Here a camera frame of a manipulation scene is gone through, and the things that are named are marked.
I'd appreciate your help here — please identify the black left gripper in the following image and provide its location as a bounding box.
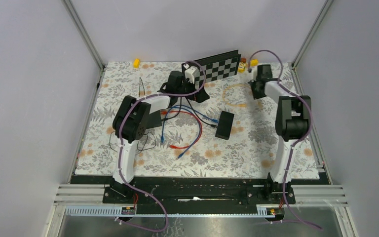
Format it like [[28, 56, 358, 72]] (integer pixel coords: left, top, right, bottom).
[[175, 75, 209, 103]]

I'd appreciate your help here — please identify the yellow ethernet cable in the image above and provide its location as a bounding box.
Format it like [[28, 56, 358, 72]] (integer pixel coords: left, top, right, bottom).
[[221, 83, 254, 108]]

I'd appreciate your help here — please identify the black ribbed network switch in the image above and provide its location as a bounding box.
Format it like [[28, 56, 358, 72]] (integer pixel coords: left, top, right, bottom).
[[215, 111, 234, 140]]

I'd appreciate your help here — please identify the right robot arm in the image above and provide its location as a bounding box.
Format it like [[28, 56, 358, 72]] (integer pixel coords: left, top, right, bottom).
[[248, 64, 312, 184]]

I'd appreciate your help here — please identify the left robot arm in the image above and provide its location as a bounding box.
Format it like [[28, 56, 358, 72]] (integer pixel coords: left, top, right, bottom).
[[113, 66, 203, 203]]

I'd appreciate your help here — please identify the yellow block right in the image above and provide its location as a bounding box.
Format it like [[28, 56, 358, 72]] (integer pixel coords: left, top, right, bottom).
[[248, 59, 259, 68]]

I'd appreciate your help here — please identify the yellow block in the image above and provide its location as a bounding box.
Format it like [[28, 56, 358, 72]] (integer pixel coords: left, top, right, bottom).
[[248, 59, 259, 68], [133, 58, 141, 69]]

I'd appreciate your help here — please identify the small toy figure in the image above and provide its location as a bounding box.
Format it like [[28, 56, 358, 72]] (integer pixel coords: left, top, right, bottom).
[[237, 58, 246, 73]]

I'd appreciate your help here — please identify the checkerboard calibration board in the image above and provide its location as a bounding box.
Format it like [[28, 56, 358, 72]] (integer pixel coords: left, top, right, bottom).
[[180, 50, 241, 89]]

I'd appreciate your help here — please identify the floral patterned table mat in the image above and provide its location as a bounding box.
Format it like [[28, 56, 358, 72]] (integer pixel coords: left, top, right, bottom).
[[75, 61, 321, 180]]

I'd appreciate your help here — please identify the yellow block left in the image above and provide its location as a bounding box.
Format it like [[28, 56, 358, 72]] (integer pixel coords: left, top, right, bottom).
[[133, 58, 141, 69]]

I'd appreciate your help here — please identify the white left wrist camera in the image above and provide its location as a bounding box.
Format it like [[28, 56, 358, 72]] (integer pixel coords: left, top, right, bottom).
[[184, 64, 199, 84]]

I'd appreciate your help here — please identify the black ethernet cable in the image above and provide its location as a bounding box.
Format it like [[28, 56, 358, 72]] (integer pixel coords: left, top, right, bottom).
[[163, 98, 218, 128]]

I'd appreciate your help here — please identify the red ethernet cable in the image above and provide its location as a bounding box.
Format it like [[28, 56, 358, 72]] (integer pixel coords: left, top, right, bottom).
[[160, 110, 203, 150]]

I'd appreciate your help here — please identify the thin black power cable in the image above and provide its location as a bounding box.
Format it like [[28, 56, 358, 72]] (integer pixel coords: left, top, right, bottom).
[[109, 77, 157, 157]]

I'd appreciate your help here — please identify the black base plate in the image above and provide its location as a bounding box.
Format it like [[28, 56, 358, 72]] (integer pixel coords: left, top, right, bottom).
[[70, 175, 331, 216]]

